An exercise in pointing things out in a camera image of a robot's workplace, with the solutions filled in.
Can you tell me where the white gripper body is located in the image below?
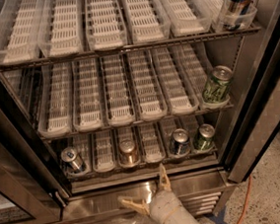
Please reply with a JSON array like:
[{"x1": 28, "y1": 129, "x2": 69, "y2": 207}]
[{"x1": 149, "y1": 190, "x2": 182, "y2": 224}]

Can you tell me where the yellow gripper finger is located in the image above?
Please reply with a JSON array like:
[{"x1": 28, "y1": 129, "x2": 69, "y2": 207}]
[
  {"x1": 159, "y1": 164, "x2": 172, "y2": 191},
  {"x1": 117, "y1": 196, "x2": 150, "y2": 216}
]

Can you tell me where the orange soda can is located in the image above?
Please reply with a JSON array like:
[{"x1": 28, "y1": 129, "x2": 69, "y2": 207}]
[{"x1": 118, "y1": 139, "x2": 139, "y2": 167}]

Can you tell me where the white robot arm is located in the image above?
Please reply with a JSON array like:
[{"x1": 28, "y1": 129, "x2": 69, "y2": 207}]
[{"x1": 117, "y1": 164, "x2": 211, "y2": 224}]

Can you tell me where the green can bottom shelf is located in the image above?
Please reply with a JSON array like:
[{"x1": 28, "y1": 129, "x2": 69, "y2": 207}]
[{"x1": 193, "y1": 123, "x2": 215, "y2": 151}]

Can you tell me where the green can shelf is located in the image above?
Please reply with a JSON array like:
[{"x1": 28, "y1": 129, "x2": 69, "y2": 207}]
[
  {"x1": 202, "y1": 65, "x2": 233, "y2": 104},
  {"x1": 193, "y1": 123, "x2": 215, "y2": 151}
]

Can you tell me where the silver blue can bottom left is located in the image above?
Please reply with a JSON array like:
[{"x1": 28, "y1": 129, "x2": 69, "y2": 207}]
[{"x1": 61, "y1": 146, "x2": 86, "y2": 174}]

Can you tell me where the green can middle shelf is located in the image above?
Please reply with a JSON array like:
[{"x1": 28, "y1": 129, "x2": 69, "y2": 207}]
[{"x1": 202, "y1": 65, "x2": 233, "y2": 104}]

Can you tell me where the fridge door left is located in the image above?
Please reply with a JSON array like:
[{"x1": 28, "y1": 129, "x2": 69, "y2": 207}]
[{"x1": 0, "y1": 78, "x2": 70, "y2": 224}]

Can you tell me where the stainless steel fridge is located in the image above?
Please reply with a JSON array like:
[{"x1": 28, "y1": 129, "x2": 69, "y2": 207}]
[{"x1": 0, "y1": 0, "x2": 280, "y2": 224}]

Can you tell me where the blue tape on floor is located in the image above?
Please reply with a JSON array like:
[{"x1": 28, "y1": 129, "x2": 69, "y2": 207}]
[{"x1": 206, "y1": 207, "x2": 229, "y2": 224}]

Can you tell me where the bottom wire shelf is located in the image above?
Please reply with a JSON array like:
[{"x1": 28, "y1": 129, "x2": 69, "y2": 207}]
[{"x1": 52, "y1": 115, "x2": 218, "y2": 187}]

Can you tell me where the wire shelf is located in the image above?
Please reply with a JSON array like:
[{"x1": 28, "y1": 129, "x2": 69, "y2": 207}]
[
  {"x1": 52, "y1": 115, "x2": 218, "y2": 187},
  {"x1": 0, "y1": 0, "x2": 257, "y2": 69},
  {"x1": 0, "y1": 39, "x2": 237, "y2": 144}
]

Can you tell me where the orange cable on floor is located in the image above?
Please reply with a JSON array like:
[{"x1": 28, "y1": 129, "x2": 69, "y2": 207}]
[{"x1": 229, "y1": 174, "x2": 257, "y2": 224}]

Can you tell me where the middle wire shelf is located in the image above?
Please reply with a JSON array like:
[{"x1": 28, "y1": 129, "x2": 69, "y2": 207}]
[{"x1": 0, "y1": 39, "x2": 237, "y2": 144}]

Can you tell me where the top wire shelf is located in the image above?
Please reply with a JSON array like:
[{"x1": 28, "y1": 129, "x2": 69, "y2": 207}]
[{"x1": 0, "y1": 0, "x2": 257, "y2": 69}]

